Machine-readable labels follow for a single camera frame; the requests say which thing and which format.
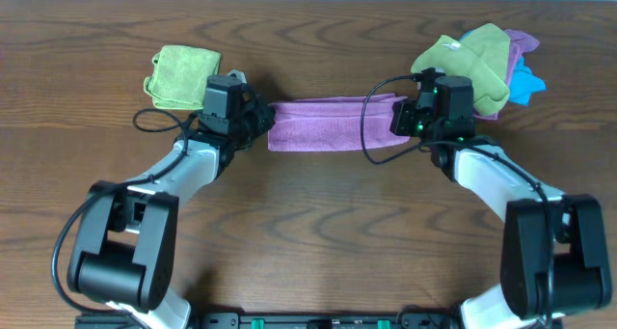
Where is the pink microfiber cloth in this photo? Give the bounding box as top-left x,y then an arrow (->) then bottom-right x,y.
268,93 -> 409,152

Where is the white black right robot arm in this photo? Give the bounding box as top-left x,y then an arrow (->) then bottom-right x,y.
390,100 -> 612,328

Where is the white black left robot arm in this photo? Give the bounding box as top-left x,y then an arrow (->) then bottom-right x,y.
63,99 -> 275,328

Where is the folded light green cloth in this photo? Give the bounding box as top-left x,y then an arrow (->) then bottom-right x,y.
144,45 -> 222,110

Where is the olive green cloth on pile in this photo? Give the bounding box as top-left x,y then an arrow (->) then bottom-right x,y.
411,23 -> 510,116

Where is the blue cloth in pile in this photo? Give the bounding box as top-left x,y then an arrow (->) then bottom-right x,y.
447,23 -> 546,116

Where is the pink cloth in pile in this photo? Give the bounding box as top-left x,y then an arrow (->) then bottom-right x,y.
474,28 -> 541,122

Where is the black right camera cable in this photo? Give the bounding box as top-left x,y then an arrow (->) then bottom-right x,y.
359,72 -> 558,329

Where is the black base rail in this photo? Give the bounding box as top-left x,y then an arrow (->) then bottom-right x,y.
74,311 -> 464,329

